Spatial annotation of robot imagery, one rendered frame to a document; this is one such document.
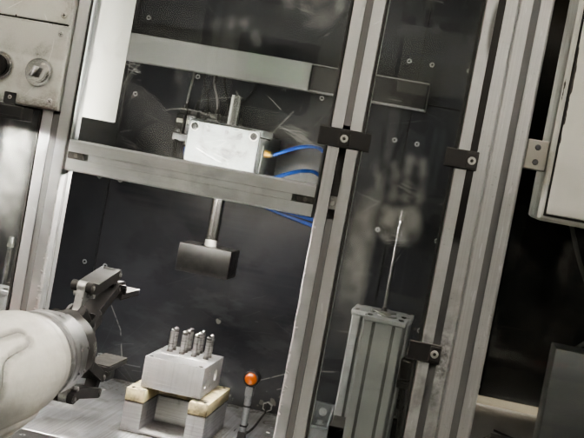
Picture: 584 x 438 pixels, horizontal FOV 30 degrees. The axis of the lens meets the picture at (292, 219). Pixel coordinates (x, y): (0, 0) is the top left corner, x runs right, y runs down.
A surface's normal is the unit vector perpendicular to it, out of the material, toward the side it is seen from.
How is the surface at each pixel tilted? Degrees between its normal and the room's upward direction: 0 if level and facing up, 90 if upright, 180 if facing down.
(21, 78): 90
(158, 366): 90
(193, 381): 90
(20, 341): 39
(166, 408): 90
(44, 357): 62
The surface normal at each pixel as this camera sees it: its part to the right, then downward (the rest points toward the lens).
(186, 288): -0.17, 0.02
